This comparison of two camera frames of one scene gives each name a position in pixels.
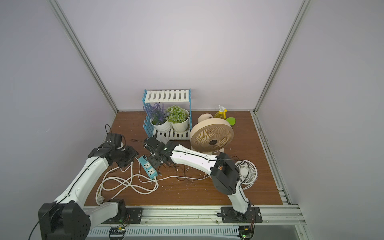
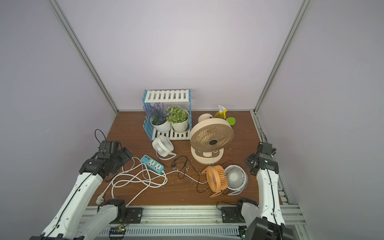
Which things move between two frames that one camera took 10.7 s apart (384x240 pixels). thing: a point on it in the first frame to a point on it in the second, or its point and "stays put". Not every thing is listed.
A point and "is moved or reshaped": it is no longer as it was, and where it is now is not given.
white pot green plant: x=179 y=118 stays put
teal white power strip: x=149 y=168 stays put
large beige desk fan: x=211 y=135 stays put
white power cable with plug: x=115 y=182 is moved or reshaped
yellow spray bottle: x=222 y=113 stays put
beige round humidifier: x=204 y=116 stays put
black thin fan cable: x=248 y=175 to x=194 y=170
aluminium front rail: x=203 y=222 stays put
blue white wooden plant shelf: x=173 y=95 stays put
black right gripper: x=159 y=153 to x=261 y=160
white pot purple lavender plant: x=158 y=117 stays put
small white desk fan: x=248 y=173 is moved or reshaped
